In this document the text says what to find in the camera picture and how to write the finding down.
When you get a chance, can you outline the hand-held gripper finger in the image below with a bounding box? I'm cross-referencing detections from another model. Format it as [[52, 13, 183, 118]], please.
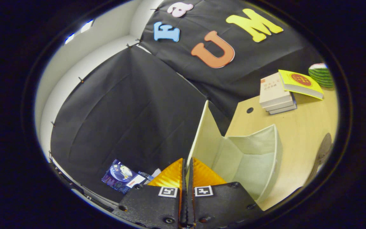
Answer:
[[112, 158, 187, 229], [187, 157, 263, 229]]

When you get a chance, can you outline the pale green fabric storage box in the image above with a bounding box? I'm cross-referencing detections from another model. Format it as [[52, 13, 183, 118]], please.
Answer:
[[186, 100, 283, 203]]

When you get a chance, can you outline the brown fuzzy slipper shoe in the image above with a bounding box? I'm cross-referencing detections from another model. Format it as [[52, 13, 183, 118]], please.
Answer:
[[305, 133, 333, 185]]

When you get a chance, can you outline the blue printed carton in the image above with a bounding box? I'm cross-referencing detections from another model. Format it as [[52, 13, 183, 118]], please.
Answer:
[[102, 159, 148, 194]]

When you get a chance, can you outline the black backdrop cloth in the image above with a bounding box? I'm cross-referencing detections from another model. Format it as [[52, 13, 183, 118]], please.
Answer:
[[50, 0, 326, 204]]

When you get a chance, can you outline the beige cover book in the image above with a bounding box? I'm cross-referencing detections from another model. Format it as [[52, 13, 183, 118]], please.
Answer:
[[259, 73, 294, 108]]

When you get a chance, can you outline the yellow book with red circle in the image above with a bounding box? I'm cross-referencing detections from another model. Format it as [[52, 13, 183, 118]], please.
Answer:
[[278, 69, 324, 101]]

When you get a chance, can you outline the watermelon slice plush toy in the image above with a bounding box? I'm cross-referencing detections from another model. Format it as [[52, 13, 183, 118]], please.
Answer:
[[308, 63, 335, 88]]

